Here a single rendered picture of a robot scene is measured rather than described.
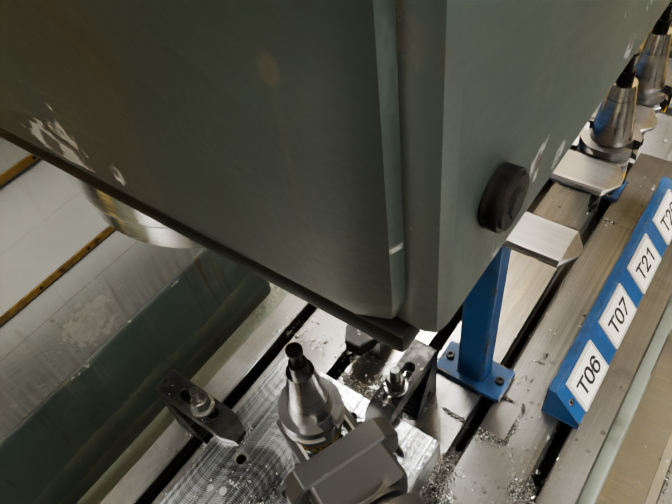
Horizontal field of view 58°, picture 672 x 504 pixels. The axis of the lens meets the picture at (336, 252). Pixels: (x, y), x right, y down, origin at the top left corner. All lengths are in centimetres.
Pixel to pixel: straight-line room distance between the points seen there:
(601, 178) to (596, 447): 35
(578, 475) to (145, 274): 69
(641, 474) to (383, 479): 52
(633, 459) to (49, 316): 86
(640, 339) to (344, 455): 52
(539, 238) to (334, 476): 30
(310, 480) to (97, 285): 50
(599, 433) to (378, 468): 37
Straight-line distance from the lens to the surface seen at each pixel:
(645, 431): 107
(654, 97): 81
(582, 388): 86
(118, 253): 96
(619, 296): 94
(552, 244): 62
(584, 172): 70
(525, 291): 98
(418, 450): 74
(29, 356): 96
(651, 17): 18
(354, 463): 60
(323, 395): 57
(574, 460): 86
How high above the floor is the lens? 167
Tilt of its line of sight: 49 degrees down
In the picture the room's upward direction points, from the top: 9 degrees counter-clockwise
